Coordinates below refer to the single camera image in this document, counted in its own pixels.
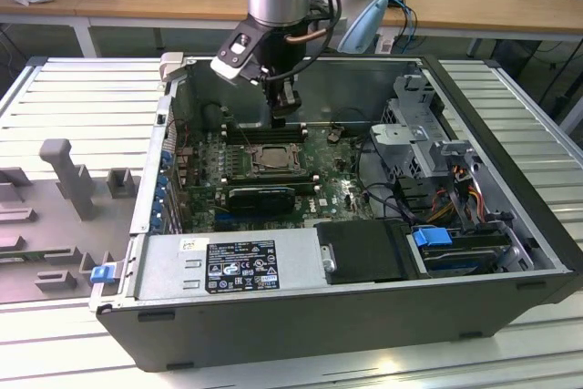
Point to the blue plastic latch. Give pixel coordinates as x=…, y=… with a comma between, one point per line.
x=102, y=274

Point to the white power adapter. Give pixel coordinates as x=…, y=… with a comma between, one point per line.
x=385, y=44

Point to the pale blue teach pendant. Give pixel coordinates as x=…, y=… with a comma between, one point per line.
x=364, y=27

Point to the grey parts rack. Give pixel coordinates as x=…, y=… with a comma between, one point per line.
x=68, y=170

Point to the green motherboard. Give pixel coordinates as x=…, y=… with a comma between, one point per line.
x=328, y=179

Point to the CPU socket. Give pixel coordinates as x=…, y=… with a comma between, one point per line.
x=301, y=147

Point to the black plastic shroud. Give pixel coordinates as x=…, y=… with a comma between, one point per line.
x=360, y=248

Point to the black graphics card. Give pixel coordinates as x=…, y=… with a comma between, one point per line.
x=262, y=200

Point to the blue disk carrier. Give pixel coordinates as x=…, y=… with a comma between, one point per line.
x=430, y=238

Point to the black RAM slot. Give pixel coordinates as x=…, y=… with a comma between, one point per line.
x=264, y=140
x=255, y=127
x=268, y=179
x=259, y=136
x=268, y=183
x=255, y=131
x=268, y=176

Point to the black PC case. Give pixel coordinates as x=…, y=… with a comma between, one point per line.
x=319, y=325

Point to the green RAM stick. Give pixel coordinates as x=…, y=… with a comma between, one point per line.
x=20, y=258

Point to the metal drive cage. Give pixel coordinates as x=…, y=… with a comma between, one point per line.
x=410, y=147

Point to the black hard disk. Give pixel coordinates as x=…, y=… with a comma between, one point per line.
x=455, y=259

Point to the silver power supply unit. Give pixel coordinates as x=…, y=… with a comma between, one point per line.
x=173, y=266

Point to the blue expansion slot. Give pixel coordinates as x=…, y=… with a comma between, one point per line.
x=223, y=216

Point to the metal locking lever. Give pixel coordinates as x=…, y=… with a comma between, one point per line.
x=241, y=135
x=279, y=166

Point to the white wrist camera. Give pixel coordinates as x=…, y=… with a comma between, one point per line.
x=228, y=68

